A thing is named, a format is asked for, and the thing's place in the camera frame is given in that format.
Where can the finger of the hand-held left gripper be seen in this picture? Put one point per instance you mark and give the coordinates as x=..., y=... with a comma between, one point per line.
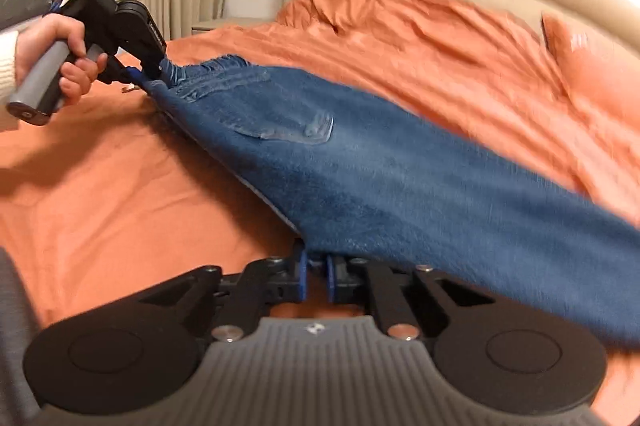
x=131, y=74

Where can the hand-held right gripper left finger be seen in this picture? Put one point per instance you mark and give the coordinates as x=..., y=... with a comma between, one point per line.
x=301, y=273

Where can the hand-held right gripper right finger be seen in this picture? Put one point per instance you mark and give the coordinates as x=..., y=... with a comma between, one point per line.
x=331, y=278

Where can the blue denim pants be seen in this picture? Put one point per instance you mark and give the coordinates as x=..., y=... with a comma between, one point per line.
x=375, y=166

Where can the person's left forearm white sleeve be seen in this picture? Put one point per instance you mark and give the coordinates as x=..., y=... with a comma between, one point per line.
x=6, y=76

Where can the person's left hand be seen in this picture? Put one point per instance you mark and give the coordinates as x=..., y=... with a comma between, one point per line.
x=45, y=34

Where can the beige nightstand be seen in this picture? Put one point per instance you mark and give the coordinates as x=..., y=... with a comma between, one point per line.
x=225, y=26

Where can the orange bedsheet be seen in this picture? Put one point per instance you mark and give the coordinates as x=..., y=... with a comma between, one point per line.
x=115, y=186

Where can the orange duvet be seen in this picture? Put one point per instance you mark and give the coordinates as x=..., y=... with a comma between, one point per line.
x=450, y=51

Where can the person's grey clothing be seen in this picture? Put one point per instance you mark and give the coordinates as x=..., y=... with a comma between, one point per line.
x=12, y=331

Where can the orange pillow with white print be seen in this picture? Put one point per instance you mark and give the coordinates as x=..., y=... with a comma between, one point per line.
x=595, y=61

